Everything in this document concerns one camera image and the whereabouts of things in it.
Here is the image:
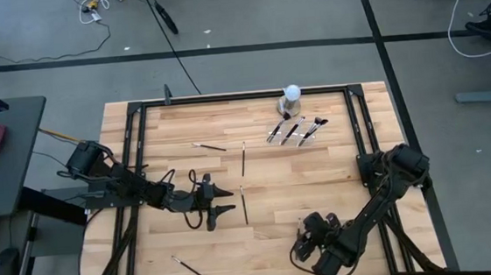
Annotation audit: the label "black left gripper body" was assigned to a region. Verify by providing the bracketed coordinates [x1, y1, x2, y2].
[160, 172, 219, 236]

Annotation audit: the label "black metal table frame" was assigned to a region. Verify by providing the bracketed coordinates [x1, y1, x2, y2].
[67, 77, 445, 275]

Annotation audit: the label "silver desk post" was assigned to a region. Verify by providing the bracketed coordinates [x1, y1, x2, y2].
[11, 212, 46, 275]

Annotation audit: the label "thin black floor cable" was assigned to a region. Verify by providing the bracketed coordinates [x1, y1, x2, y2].
[0, 16, 115, 67]

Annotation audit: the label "blue-grey desk foot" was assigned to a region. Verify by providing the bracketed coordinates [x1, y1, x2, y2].
[452, 79, 491, 107]

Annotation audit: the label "grey desk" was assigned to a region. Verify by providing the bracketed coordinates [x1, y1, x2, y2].
[0, 95, 57, 218]

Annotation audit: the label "black handheld tool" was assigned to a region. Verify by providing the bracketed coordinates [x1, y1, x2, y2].
[153, 0, 180, 38]

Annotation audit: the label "long black floor cable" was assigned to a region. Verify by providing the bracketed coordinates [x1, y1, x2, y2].
[144, 0, 203, 100]

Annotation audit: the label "yellow cable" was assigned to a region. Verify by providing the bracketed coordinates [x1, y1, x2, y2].
[37, 124, 81, 146]

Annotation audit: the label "small white globe lamp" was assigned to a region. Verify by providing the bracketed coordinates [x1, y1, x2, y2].
[275, 83, 305, 119]

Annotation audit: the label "white cable bundle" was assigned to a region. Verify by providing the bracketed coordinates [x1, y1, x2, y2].
[77, 0, 127, 26]

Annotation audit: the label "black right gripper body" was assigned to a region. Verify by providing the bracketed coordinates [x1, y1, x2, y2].
[292, 210, 347, 262]

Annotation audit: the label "round-head black makeup brush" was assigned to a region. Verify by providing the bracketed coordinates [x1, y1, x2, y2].
[298, 117, 331, 146]

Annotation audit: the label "black cable bundle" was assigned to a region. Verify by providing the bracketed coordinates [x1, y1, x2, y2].
[369, 181, 444, 275]
[75, 205, 145, 275]

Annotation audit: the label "fan makeup brush brown bristles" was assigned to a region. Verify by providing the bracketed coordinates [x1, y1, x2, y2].
[265, 111, 294, 145]

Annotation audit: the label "black desk foot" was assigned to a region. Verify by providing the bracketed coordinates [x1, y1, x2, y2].
[15, 182, 89, 233]

